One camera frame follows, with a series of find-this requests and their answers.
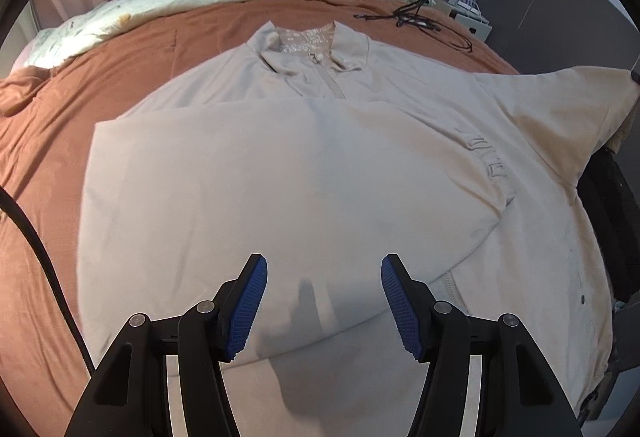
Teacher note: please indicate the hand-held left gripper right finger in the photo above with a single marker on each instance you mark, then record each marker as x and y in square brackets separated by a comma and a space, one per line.
[400, 307]

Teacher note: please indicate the beige zip-collar sweatshirt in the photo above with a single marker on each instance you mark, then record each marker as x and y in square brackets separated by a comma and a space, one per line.
[300, 167]

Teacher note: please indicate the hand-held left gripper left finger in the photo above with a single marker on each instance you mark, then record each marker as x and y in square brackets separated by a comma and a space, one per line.
[247, 312]

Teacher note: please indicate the white box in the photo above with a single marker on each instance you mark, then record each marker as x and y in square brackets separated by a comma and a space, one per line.
[472, 24]

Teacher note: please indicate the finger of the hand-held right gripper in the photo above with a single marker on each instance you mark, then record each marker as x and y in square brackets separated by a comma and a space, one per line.
[636, 77]

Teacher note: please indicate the orange-brown bed sheet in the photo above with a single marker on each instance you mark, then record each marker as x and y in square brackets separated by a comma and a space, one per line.
[100, 67]

